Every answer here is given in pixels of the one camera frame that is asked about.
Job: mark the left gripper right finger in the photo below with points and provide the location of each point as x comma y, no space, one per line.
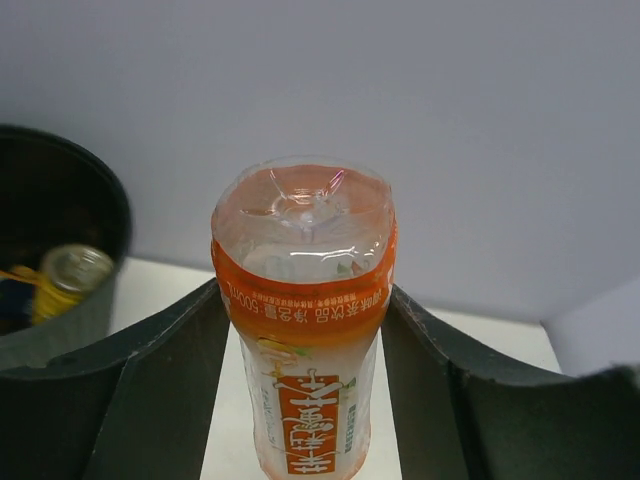
463,410

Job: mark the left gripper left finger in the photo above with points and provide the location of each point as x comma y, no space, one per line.
135,405

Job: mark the yellow bottle with blue cap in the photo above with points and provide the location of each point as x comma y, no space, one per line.
67,275

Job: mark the orange label clear bottle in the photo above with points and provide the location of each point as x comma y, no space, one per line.
304,252

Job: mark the black plastic trash bin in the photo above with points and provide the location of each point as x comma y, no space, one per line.
56,193

